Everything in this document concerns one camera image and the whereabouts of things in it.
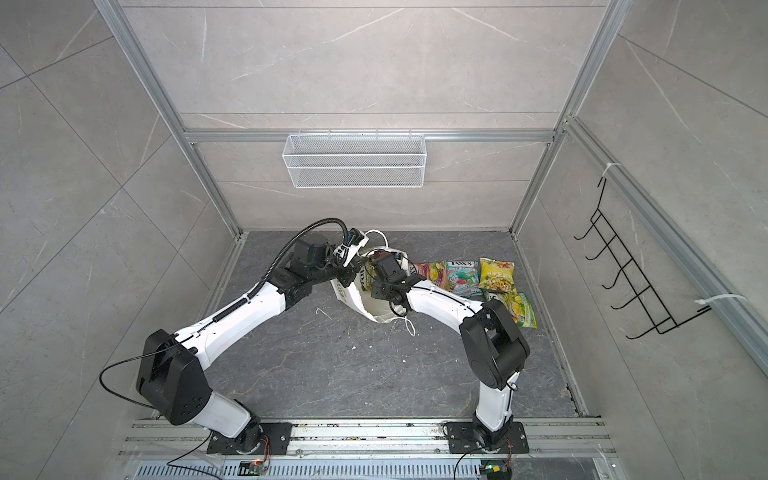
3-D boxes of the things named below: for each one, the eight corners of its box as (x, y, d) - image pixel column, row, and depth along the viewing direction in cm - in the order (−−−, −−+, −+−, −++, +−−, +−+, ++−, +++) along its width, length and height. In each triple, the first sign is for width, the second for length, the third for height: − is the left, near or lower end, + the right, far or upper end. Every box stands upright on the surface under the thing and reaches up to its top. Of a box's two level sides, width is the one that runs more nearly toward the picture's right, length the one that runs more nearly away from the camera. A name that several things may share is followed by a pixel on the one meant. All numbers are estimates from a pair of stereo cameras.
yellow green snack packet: (477, 290, 105) (481, 282, 101) (478, 264, 113) (481, 255, 109) (512, 296, 103) (517, 288, 99) (510, 269, 111) (515, 260, 107)
